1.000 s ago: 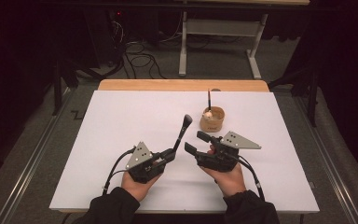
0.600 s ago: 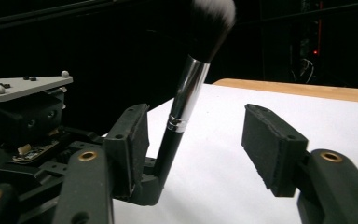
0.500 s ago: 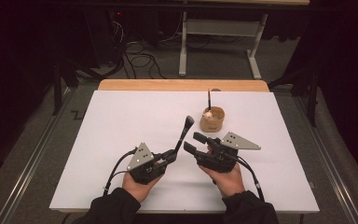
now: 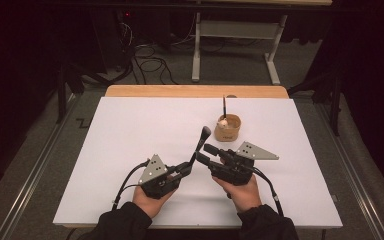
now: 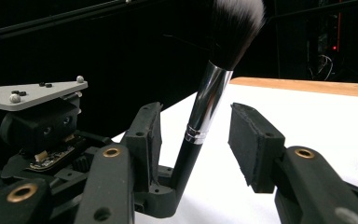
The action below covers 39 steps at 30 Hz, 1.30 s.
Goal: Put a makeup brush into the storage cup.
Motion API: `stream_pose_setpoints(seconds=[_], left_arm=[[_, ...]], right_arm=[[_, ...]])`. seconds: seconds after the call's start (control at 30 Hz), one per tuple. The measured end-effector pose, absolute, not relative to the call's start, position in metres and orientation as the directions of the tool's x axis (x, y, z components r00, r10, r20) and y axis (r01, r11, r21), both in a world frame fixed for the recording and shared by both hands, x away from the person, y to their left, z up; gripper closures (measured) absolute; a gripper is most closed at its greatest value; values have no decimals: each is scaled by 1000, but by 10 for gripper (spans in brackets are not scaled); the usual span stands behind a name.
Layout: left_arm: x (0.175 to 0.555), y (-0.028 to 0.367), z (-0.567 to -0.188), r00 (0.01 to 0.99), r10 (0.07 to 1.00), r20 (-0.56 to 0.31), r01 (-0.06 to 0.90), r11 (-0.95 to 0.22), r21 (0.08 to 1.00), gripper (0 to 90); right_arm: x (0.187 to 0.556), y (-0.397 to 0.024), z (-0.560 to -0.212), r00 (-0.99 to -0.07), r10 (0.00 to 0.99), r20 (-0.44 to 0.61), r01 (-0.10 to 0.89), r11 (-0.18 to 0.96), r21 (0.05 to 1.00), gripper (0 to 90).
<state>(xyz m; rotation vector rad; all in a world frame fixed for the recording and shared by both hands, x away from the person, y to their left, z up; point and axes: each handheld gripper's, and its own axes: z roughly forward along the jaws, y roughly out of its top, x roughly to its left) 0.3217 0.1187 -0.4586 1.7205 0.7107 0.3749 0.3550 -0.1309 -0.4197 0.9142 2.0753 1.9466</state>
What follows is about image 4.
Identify black metal stand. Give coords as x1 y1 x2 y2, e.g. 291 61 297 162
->
288 71 344 137
55 63 86 124

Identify black floor cables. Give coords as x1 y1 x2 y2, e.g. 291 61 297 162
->
131 43 180 86

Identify tan round brush holder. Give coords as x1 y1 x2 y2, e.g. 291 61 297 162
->
213 113 242 143

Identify person's left hand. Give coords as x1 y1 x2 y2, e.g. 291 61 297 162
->
132 184 178 219

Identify wooden table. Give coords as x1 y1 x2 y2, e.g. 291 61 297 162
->
104 84 290 100

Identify white board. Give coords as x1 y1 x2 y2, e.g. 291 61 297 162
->
52 96 344 229

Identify white metal desk frame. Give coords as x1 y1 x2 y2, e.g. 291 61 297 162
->
186 0 334 86

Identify left hand-held gripper black cable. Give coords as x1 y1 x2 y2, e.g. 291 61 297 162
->
111 159 151 212

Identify hand-held gripper black cable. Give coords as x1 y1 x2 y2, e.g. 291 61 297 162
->
111 159 151 212
253 167 285 218

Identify person's right hand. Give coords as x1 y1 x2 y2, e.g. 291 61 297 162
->
212 174 263 214

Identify metal floor rail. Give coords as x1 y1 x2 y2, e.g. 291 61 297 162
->
0 93 83 240
313 99 384 240

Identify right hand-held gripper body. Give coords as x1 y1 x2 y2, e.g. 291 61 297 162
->
209 141 280 187

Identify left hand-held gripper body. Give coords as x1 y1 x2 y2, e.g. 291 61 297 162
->
137 153 185 200

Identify black equipment box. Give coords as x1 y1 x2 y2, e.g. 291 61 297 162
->
89 9 138 73

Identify right hand-held gripper black cable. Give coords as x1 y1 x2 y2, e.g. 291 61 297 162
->
253 167 285 218

